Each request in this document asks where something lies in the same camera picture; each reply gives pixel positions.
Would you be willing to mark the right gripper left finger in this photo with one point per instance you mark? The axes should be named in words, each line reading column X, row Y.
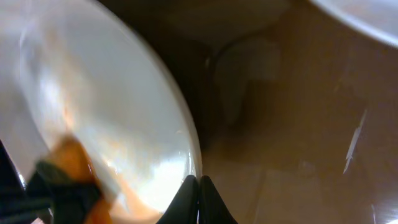
column 184, row 207

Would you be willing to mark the white plate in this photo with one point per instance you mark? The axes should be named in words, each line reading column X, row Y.
column 71, row 68
column 376, row 19

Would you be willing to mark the brown large serving tray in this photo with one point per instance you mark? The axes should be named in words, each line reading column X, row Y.
column 295, row 107

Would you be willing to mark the green and orange sponge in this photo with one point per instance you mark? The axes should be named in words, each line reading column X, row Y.
column 70, row 155

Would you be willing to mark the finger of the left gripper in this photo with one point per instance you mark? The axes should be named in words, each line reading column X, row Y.
column 70, row 200
column 20, row 204

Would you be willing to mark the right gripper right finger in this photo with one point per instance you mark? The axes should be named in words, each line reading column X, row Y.
column 212, row 209

